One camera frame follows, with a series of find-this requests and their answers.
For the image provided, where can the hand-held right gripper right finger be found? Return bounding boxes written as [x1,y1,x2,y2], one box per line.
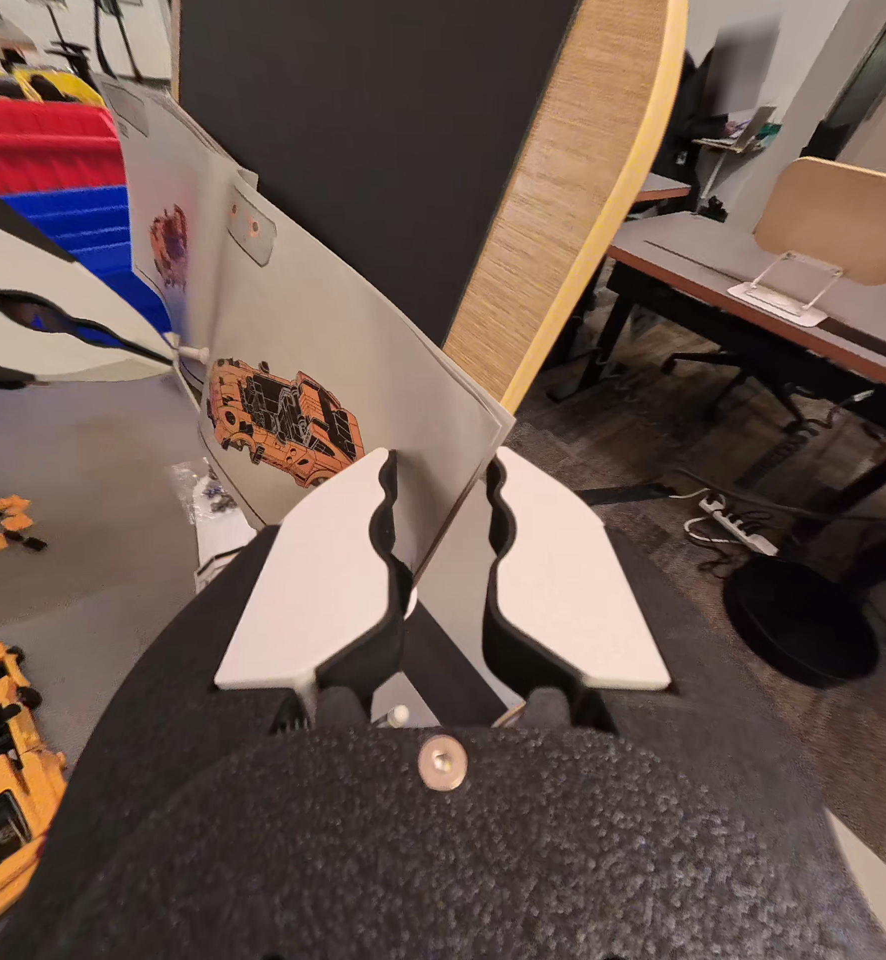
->
[482,447,672,695]

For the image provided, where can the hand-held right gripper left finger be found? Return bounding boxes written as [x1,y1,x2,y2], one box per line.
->
[214,447,414,721]

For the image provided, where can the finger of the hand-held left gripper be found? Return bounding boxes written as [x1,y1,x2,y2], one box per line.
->
[0,212,177,366]
[0,296,174,390]

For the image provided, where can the instruction booklet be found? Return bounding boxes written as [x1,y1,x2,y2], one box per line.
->
[98,75,517,575]

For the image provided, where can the orange lego car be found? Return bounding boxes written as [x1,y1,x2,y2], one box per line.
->
[0,641,69,942]

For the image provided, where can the scattered loose lego bricks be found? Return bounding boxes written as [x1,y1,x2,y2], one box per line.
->
[0,487,48,573]

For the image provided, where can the blue plastic bin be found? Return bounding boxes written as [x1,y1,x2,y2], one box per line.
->
[0,186,175,335]

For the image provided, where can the red plastic bin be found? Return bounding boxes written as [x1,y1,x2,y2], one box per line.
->
[0,97,127,196]

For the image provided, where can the yellow plastic bin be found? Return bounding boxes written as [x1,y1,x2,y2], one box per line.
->
[0,66,106,106]

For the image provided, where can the clear plastic parts bag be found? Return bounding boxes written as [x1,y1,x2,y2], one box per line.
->
[171,457,243,526]

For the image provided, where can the white power strip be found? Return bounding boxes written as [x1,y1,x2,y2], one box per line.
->
[698,493,780,558]

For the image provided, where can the black floor stand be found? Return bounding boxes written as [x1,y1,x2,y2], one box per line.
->
[722,558,882,690]

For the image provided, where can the black flat panel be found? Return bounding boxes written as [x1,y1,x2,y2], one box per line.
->
[176,0,582,348]

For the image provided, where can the booklet stand with white base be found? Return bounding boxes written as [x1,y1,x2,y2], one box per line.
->
[176,0,690,732]

